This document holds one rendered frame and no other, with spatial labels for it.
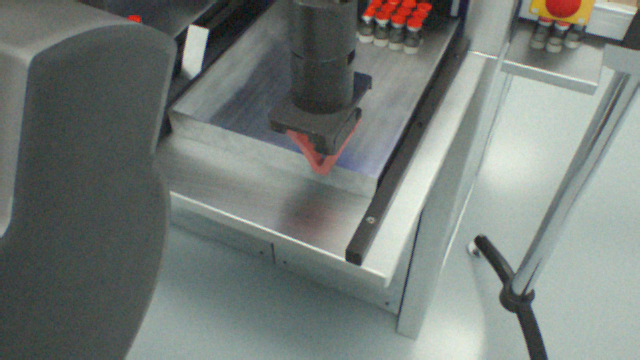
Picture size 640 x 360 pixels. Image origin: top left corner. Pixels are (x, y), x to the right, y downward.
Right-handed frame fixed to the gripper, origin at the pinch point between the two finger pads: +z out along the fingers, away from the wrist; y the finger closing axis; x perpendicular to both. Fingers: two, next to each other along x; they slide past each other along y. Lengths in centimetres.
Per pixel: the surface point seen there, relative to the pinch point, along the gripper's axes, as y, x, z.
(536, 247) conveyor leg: 50, -30, 55
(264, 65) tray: 17.0, 16.5, 2.1
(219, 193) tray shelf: -5.2, 9.8, 3.5
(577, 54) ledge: 38.4, -22.4, 2.0
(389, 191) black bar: 1.0, -7.3, 1.4
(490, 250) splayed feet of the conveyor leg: 65, -22, 79
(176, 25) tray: 20.4, 33.5, 1.7
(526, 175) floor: 108, -26, 87
